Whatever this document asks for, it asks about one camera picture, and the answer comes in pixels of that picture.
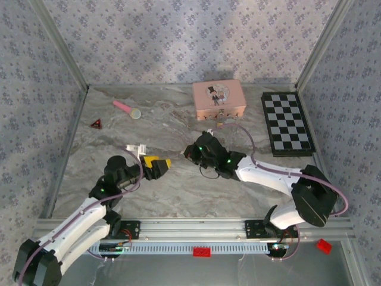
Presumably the pink tin case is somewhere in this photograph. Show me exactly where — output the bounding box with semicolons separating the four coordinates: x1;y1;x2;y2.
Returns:
192;79;248;122

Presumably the pink toy microphone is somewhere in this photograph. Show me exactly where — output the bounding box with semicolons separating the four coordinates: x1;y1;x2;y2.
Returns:
112;100;142;120

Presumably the black grey chessboard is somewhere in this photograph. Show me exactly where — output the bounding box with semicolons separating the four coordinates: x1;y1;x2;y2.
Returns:
261;91;317;158

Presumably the red toy brick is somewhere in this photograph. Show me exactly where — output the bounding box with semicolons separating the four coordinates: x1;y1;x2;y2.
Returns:
316;238;333;254
192;246;212;257

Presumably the thin black cable loop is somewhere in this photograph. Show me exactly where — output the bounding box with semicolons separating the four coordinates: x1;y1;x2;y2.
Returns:
198;164;220;180

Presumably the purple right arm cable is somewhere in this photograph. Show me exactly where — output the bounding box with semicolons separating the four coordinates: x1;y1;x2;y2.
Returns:
218;123;349;263

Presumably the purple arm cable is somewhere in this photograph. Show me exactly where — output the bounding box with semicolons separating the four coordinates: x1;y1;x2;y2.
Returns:
218;123;349;263
16;145;145;285

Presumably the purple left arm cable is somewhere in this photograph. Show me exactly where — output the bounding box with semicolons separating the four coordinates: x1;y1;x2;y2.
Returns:
16;145;145;285

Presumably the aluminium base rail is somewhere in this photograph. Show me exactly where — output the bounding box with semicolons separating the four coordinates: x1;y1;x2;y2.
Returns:
32;217;357;243

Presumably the white slotted cable duct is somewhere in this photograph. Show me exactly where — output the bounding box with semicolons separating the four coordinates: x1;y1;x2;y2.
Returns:
88;241;273;256

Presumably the aluminium frame post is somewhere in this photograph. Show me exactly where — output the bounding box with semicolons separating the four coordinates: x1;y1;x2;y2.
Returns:
29;0;90;91
295;0;355;90

